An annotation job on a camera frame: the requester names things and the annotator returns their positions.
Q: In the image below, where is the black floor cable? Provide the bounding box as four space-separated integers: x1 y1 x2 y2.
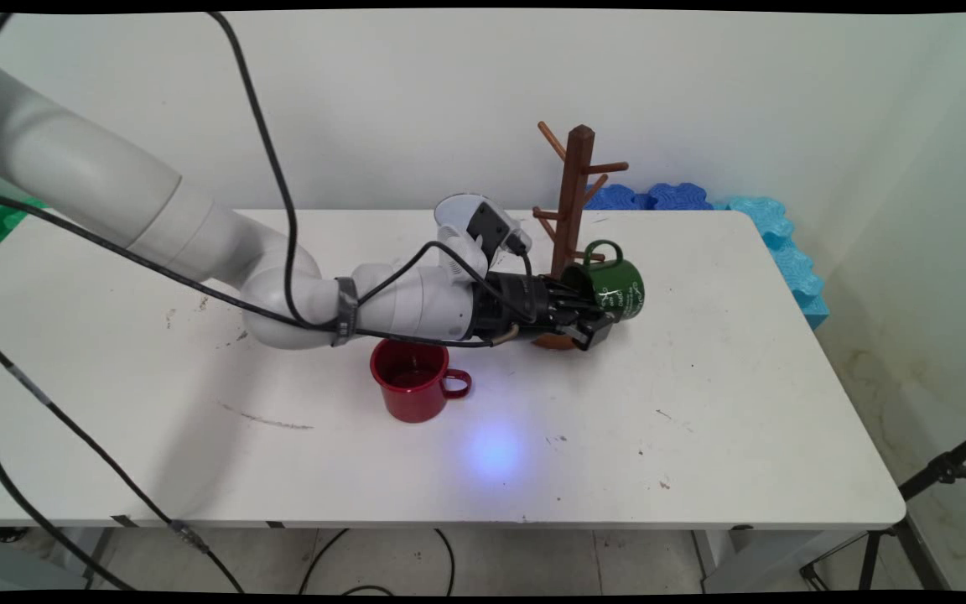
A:
299 528 456 596

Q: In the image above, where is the thin black cable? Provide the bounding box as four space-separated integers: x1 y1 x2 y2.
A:
0 409 136 593

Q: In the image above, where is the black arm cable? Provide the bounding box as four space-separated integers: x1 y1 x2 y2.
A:
205 10 538 330
0 191 522 349

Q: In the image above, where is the green enamel mug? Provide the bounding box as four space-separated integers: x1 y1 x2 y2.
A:
561 240 646 325

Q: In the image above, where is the blue foam mat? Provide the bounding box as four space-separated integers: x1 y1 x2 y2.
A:
588 183 714 212

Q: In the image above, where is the white enamel mug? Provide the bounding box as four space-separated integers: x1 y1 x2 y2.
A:
434 194 526 253

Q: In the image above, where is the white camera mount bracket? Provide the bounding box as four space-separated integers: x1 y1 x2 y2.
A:
437 235 489 283

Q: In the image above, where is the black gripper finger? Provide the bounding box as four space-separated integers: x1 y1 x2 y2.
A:
546 281 598 314
550 308 616 352

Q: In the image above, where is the cyan foam mat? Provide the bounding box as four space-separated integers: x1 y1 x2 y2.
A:
714 195 830 330

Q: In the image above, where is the white table leg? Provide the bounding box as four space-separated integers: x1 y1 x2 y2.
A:
693 527 870 593

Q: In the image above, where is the brown wooden mug tree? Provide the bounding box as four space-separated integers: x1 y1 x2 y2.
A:
532 122 629 351

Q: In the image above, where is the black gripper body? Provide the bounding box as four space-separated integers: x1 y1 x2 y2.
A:
472 272 553 341

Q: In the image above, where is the grey velcro strap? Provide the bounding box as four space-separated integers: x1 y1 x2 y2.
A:
332 277 361 347

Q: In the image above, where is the black tripod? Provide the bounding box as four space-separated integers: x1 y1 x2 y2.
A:
800 422 966 592

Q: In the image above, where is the black cable with connector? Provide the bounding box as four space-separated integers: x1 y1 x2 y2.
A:
0 325 245 593

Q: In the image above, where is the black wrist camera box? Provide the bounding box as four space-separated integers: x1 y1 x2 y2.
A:
466 201 532 257

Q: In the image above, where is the red enamel mug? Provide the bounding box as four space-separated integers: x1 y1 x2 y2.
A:
369 338 473 424

